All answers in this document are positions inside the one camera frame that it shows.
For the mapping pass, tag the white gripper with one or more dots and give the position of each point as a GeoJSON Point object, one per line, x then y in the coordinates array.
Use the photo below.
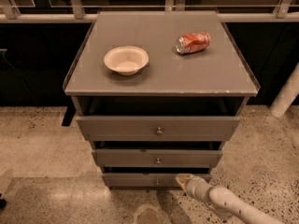
{"type": "Point", "coordinates": [194, 185]}

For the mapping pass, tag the grey bottom drawer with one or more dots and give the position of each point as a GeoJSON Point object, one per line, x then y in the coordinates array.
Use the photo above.
{"type": "Point", "coordinates": [126, 180]}

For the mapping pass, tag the grey drawer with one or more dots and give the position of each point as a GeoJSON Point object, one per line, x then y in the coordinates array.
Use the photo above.
{"type": "Point", "coordinates": [156, 158]}
{"type": "Point", "coordinates": [157, 128]}
{"type": "Point", "coordinates": [126, 180]}

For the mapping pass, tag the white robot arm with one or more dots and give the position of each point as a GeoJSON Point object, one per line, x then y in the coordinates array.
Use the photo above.
{"type": "Point", "coordinates": [221, 201]}

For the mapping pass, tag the grey middle drawer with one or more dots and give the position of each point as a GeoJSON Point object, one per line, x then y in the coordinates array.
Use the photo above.
{"type": "Point", "coordinates": [156, 158]}

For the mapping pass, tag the grey drawer cabinet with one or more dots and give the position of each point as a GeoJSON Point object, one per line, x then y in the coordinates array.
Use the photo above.
{"type": "Point", "coordinates": [212, 82]}

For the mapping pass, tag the grey top drawer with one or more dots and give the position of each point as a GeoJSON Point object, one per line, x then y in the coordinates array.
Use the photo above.
{"type": "Point", "coordinates": [157, 128]}

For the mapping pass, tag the white diagonal pole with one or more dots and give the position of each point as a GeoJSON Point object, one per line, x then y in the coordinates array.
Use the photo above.
{"type": "Point", "coordinates": [287, 94]}

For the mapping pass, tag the crushed orange soda can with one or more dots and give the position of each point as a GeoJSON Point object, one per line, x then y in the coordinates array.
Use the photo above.
{"type": "Point", "coordinates": [193, 42]}

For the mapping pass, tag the metal window railing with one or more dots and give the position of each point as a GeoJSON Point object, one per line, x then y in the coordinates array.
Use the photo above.
{"type": "Point", "coordinates": [87, 10]}

